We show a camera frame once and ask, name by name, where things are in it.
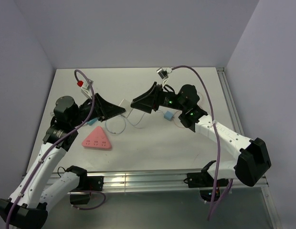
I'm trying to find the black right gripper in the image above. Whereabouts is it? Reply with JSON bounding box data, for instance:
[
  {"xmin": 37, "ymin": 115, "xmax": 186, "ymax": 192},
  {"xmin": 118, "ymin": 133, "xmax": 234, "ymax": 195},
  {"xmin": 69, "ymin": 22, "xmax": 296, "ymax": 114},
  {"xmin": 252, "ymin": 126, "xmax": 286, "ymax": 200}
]
[{"xmin": 131, "ymin": 82, "xmax": 186, "ymax": 114}]

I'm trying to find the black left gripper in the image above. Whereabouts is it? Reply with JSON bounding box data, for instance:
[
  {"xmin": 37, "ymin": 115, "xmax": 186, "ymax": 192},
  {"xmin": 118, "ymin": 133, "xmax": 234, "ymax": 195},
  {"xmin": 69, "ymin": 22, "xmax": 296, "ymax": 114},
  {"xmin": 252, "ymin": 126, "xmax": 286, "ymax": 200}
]
[{"xmin": 70, "ymin": 93, "xmax": 125, "ymax": 127}]

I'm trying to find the white charger plug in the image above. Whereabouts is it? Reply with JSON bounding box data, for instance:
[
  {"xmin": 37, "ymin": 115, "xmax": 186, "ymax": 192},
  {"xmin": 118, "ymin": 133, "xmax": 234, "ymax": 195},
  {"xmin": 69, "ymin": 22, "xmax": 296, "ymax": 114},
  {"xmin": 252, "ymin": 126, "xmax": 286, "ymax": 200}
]
[{"xmin": 119, "ymin": 99, "xmax": 132, "ymax": 111}]

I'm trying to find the pink triangular power strip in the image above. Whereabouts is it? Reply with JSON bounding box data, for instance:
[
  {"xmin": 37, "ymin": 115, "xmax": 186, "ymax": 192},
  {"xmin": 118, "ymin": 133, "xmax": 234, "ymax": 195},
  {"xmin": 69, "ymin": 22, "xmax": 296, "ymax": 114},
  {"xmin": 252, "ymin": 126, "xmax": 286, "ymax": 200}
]
[{"xmin": 82, "ymin": 126, "xmax": 112, "ymax": 150}]

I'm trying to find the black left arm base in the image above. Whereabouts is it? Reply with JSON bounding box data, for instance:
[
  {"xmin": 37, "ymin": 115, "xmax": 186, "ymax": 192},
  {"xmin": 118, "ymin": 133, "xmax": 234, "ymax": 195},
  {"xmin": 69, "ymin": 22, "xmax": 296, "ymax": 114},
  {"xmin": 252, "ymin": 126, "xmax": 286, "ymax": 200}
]
[{"xmin": 69, "ymin": 176, "xmax": 106, "ymax": 206}]

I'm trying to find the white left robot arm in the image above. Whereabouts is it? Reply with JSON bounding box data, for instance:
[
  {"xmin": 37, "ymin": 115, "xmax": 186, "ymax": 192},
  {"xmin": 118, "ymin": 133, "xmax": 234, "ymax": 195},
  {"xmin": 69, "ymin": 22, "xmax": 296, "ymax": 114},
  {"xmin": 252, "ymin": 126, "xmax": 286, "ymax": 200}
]
[{"xmin": 0, "ymin": 94, "xmax": 126, "ymax": 229}]

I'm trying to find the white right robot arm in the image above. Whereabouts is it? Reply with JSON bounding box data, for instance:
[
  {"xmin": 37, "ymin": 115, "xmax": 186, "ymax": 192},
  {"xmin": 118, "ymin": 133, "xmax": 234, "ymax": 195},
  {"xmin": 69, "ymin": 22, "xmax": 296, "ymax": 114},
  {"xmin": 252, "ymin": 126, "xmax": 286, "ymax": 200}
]
[{"xmin": 131, "ymin": 83, "xmax": 271, "ymax": 187}]

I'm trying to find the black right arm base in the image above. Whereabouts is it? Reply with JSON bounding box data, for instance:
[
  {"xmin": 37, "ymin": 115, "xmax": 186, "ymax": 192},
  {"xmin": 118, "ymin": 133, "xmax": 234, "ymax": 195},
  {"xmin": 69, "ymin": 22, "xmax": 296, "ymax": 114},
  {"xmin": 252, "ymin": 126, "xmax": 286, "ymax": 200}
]
[{"xmin": 183, "ymin": 160, "xmax": 216, "ymax": 202}]

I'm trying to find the blue charger plug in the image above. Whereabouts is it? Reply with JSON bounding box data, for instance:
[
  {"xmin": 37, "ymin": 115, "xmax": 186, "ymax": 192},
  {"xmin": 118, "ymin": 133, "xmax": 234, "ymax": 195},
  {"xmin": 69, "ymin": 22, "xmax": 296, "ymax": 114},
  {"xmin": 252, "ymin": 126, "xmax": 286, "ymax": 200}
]
[{"xmin": 163, "ymin": 111, "xmax": 174, "ymax": 121}]

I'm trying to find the teal power strip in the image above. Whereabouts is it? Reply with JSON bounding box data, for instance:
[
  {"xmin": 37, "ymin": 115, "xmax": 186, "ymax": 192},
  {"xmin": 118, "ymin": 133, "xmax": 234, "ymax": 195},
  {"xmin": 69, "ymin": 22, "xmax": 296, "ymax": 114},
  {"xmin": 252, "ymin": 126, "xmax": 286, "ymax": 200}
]
[{"xmin": 86, "ymin": 118, "xmax": 98, "ymax": 126}]

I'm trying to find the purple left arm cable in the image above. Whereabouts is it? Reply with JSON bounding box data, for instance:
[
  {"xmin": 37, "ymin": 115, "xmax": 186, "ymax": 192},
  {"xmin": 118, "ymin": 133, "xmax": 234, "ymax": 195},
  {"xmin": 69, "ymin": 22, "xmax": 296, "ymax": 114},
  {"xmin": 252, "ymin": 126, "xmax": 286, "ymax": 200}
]
[{"xmin": 4, "ymin": 69, "xmax": 96, "ymax": 224}]

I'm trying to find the aluminium frame rail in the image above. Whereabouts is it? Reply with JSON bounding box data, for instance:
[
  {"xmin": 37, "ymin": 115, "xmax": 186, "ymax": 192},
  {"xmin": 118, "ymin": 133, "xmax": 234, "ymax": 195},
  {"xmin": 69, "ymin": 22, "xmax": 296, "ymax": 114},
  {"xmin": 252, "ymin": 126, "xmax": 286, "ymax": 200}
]
[{"xmin": 21, "ymin": 66, "xmax": 282, "ymax": 229}]

